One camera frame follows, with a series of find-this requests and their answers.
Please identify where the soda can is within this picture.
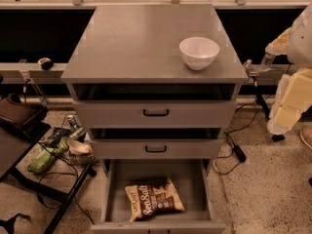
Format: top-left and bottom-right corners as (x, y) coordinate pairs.
(65, 114), (78, 130)

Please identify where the black computer mouse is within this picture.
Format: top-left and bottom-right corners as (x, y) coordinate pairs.
(37, 58), (54, 71)

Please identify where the tan shoe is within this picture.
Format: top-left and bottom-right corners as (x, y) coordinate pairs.
(300, 126), (312, 150)

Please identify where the white ceramic bowl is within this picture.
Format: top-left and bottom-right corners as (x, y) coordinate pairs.
(179, 37), (219, 70)

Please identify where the middle grey drawer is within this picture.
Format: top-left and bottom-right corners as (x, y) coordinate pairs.
(91, 128), (223, 160)

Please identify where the black power adapter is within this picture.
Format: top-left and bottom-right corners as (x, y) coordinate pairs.
(233, 145), (247, 163)

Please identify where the grey drawer cabinet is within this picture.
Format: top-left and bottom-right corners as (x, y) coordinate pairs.
(60, 3), (250, 234)

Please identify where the dark side table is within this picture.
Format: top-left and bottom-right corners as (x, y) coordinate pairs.
(0, 94), (97, 234)

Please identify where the brown sea salt chip bag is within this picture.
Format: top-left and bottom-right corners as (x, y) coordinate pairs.
(125, 177), (185, 222)

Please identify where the green chip bag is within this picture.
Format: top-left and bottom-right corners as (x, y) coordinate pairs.
(27, 137), (69, 175)

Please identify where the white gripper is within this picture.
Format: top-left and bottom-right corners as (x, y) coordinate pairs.
(267, 68), (312, 135)

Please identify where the small white bowl on floor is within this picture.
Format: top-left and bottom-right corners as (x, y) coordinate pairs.
(67, 139), (92, 156)

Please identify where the clear plastic water bottle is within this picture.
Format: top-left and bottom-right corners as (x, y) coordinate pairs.
(260, 53), (275, 72)

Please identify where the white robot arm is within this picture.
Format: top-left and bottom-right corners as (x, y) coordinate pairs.
(265, 4), (312, 135)

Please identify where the black tripod stand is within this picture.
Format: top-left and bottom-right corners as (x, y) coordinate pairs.
(253, 75), (286, 143)

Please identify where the bottom grey drawer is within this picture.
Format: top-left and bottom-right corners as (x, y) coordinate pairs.
(91, 159), (225, 234)

